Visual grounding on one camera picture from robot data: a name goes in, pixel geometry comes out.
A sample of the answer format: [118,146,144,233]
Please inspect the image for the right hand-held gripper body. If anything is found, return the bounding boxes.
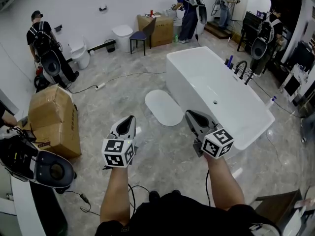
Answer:
[193,124,234,160]

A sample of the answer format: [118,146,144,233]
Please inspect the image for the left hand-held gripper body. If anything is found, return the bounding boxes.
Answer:
[101,131,137,169]

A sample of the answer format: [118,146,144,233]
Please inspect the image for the white dotted bath mat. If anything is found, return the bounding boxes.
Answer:
[144,89,184,127]

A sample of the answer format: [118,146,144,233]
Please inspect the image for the white bathtub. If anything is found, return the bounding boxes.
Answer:
[165,46,276,151]

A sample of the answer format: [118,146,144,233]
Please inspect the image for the person's left forearm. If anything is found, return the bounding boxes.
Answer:
[99,165,131,228]

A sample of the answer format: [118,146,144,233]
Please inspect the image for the person's right forearm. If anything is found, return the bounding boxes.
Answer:
[203,153,247,212]

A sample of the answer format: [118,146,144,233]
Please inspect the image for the black bathtub faucet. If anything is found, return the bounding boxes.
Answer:
[235,60,248,81]

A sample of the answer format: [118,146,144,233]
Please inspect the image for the person's left black shoe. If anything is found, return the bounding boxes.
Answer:
[148,190,161,203]

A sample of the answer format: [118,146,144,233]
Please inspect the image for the black hand shower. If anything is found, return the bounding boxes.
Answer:
[244,70,254,86]

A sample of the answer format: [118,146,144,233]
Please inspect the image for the white pump bottle blue top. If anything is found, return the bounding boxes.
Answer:
[265,96,278,110]

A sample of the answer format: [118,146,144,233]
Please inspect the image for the open-flap cardboard box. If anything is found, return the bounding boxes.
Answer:
[28,83,82,160]

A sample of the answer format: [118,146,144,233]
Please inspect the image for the person's black shirt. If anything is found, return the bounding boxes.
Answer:
[94,189,283,236]

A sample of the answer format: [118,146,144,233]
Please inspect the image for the white toilet open lid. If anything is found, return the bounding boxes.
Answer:
[68,39,91,70]

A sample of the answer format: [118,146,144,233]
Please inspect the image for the wooden table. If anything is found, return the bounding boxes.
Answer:
[251,189,306,231]

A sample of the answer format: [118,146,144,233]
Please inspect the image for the wooden step platform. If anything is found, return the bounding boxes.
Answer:
[203,20,233,39]

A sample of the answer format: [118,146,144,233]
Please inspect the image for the black chair blue seat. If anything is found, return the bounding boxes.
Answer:
[129,17,158,57]

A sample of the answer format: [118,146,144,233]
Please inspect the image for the white toilet closed lid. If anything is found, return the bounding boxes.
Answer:
[111,24,134,53]

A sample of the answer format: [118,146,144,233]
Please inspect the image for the marble pattern cabinet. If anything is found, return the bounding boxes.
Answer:
[279,62,311,101]

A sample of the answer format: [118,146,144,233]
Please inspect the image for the closed cardboard box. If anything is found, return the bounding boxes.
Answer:
[136,13,175,48]

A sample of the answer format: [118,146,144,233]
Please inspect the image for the white counter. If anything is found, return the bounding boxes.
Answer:
[9,176,50,236]

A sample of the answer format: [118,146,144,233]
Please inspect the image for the black desk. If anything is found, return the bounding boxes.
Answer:
[237,10,272,53]

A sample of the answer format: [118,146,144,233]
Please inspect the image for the white ceramic toilet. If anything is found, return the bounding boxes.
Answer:
[166,7,183,20]

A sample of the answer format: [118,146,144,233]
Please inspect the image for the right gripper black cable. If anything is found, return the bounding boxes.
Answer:
[205,170,213,207]

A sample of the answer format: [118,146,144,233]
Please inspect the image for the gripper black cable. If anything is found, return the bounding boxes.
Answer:
[205,170,213,207]
[127,182,151,212]

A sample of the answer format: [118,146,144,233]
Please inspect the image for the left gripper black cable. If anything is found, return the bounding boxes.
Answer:
[127,182,151,212]

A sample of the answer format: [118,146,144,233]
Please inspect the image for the black power adapter cable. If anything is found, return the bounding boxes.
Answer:
[64,190,92,213]

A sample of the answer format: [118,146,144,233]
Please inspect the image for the black floor cable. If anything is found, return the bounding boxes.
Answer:
[251,76,305,119]

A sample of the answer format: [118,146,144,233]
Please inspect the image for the black wire waste basket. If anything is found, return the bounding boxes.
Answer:
[103,39,117,53]

